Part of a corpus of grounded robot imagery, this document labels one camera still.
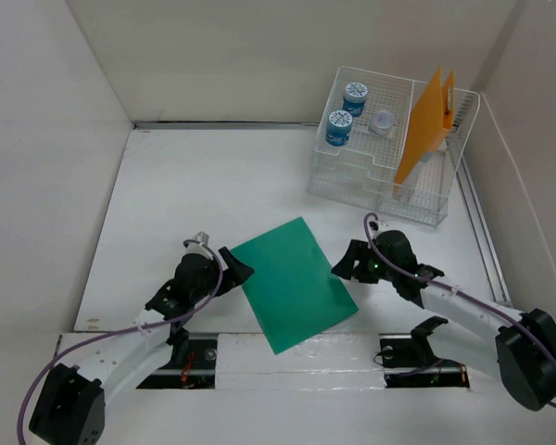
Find orange notebook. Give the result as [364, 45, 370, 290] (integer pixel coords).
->
[394, 67, 455, 193]

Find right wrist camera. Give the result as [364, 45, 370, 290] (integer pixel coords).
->
[368, 220, 388, 234]

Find blue tape roll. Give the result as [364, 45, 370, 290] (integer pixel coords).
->
[342, 82, 369, 118]
[325, 109, 353, 146]

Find green notebook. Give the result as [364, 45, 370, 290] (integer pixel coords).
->
[232, 217, 359, 354]

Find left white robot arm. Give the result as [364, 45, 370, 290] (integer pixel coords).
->
[28, 239, 254, 444]

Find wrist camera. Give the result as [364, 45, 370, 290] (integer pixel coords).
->
[183, 232, 211, 258]
[368, 220, 388, 234]

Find white wire rack organizer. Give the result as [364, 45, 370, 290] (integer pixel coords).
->
[308, 67, 480, 227]

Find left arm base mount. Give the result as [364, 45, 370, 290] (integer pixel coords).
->
[137, 330, 218, 390]

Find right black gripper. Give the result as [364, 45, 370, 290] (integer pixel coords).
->
[330, 238, 398, 284]

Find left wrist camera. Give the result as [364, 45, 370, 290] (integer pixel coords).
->
[183, 232, 211, 258]

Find small clear tape roll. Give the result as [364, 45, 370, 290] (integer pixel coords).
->
[368, 109, 395, 136]

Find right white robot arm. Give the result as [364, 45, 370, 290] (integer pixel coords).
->
[332, 230, 556, 412]

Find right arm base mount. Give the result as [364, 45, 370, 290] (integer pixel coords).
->
[373, 316, 470, 388]

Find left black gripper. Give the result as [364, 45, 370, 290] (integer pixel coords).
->
[190, 248, 250, 304]

